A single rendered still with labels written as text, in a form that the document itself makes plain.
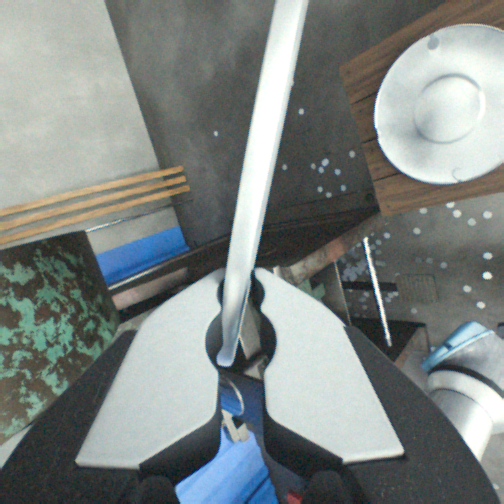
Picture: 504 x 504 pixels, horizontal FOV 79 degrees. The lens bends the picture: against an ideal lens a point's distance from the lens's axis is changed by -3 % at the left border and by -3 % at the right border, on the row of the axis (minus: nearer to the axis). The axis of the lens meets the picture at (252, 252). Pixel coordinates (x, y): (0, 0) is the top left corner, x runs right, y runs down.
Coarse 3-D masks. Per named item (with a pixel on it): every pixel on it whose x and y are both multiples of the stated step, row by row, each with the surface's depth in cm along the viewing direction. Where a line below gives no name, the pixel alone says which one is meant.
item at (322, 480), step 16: (144, 480) 6; (160, 480) 6; (320, 480) 6; (336, 480) 6; (144, 496) 5; (160, 496) 5; (176, 496) 5; (304, 496) 5; (320, 496) 5; (336, 496) 5
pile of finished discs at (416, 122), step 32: (448, 32) 56; (480, 32) 53; (416, 64) 61; (448, 64) 57; (480, 64) 54; (384, 96) 67; (416, 96) 63; (448, 96) 59; (480, 96) 55; (384, 128) 70; (416, 128) 65; (448, 128) 61; (480, 128) 58; (416, 160) 67; (448, 160) 63; (480, 160) 59
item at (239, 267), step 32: (288, 0) 8; (288, 32) 8; (288, 64) 8; (256, 96) 9; (288, 96) 25; (256, 128) 9; (256, 160) 9; (256, 192) 9; (256, 224) 10; (224, 288) 11; (224, 320) 12; (224, 352) 14
